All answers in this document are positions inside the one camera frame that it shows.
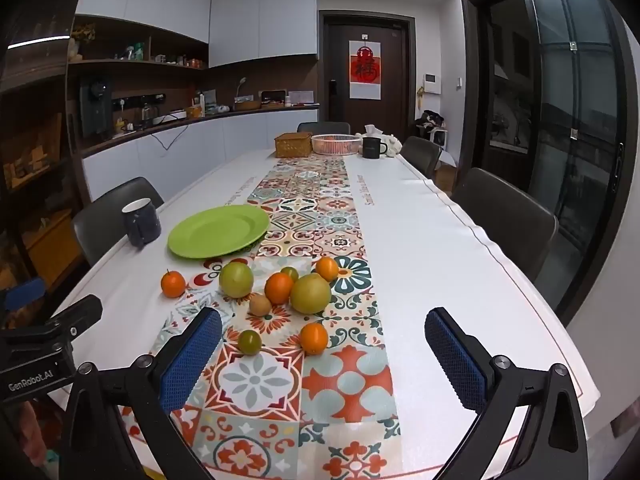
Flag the white cabinets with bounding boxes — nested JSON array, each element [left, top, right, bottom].
[[81, 107, 321, 203], [75, 0, 318, 68]]

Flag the pile of dark bags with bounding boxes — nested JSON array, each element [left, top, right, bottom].
[[414, 109, 447, 146]]

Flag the orange mandarin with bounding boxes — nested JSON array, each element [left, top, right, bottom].
[[315, 256, 340, 282], [300, 322, 329, 356], [160, 270, 186, 298], [264, 272, 295, 305]]

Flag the black wall power strip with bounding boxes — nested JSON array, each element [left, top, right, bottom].
[[112, 94, 166, 108]]

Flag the row of shelf jars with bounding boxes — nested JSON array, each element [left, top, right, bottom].
[[112, 42, 207, 68]]

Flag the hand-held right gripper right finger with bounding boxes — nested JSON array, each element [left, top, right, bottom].
[[424, 306, 591, 480]]

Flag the red and white wall calendar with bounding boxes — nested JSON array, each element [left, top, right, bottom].
[[349, 34, 385, 100]]

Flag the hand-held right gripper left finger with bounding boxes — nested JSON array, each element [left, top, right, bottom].
[[60, 306, 223, 480]]

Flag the round green apple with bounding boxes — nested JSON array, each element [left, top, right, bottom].
[[219, 261, 254, 300]]

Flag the wooden display cabinet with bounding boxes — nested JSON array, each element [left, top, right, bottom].
[[0, 35, 83, 281]]

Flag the green plate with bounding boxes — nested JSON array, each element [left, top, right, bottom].
[[167, 205, 271, 260]]

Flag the dark blue mug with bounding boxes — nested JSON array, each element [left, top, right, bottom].
[[121, 198, 162, 248]]

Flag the wicker basket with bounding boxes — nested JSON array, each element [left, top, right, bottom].
[[274, 132, 314, 158]]

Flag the white patterned tablecloth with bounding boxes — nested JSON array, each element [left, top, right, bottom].
[[47, 147, 601, 480]]

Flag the yellow-green pear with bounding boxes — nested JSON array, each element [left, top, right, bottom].
[[290, 274, 332, 315]]

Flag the pink plastic basket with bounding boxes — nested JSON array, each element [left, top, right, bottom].
[[311, 133, 364, 156]]

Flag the dark wooden door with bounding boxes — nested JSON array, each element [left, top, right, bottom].
[[320, 10, 416, 136]]

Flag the black wall appliance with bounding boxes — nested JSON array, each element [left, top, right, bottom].
[[79, 76, 113, 138]]

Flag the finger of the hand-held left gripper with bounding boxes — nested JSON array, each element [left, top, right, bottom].
[[47, 294, 104, 333], [0, 276, 47, 312]]

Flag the black mug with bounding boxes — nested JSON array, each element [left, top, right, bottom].
[[361, 136, 389, 160]]

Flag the white upper cabinets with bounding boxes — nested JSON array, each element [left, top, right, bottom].
[[75, 0, 318, 68]]

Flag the white lower cabinets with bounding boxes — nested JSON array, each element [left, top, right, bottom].
[[81, 107, 321, 203]]

